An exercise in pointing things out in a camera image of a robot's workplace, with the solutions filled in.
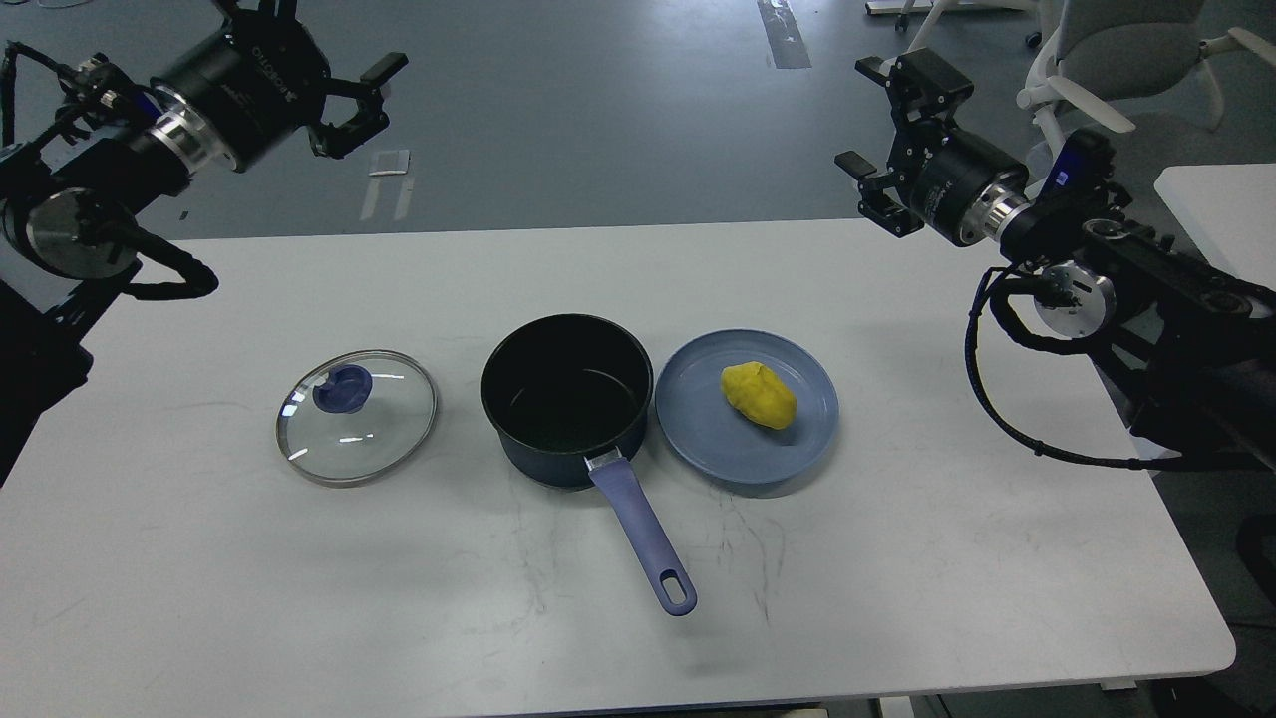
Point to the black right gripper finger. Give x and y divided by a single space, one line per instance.
873 201
924 92

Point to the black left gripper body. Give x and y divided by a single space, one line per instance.
254 81

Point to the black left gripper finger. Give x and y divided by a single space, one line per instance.
265 18
368 92

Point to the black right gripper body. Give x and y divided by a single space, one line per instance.
966 189

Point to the yellow potato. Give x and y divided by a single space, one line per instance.
759 393

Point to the glass lid blue knob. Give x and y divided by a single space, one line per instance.
356 417

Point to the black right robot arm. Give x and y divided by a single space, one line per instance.
1188 347

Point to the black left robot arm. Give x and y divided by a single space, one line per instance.
86 149

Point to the grey tape strip on floor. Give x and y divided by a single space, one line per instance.
780 24

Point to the grey white office chair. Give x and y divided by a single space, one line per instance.
1093 53

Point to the white side table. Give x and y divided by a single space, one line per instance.
1229 213

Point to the blue round plate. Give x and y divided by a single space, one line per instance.
703 429

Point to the dark blue saucepan purple handle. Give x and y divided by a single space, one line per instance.
569 397

